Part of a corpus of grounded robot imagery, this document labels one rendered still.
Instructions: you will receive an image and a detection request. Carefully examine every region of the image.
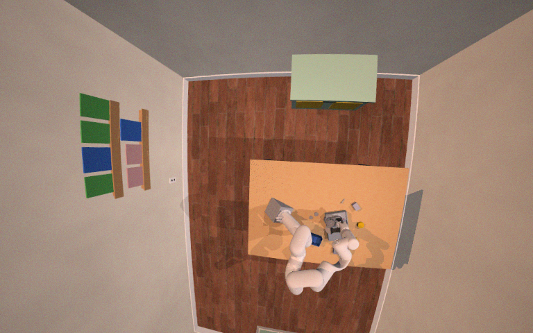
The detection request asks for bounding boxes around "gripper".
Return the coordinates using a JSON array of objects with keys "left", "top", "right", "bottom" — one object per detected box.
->
[{"left": 337, "top": 218, "right": 349, "bottom": 231}]

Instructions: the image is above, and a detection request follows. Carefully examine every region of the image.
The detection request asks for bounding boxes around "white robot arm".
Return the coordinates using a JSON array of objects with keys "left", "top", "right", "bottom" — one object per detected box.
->
[{"left": 276, "top": 210, "right": 359, "bottom": 295}]

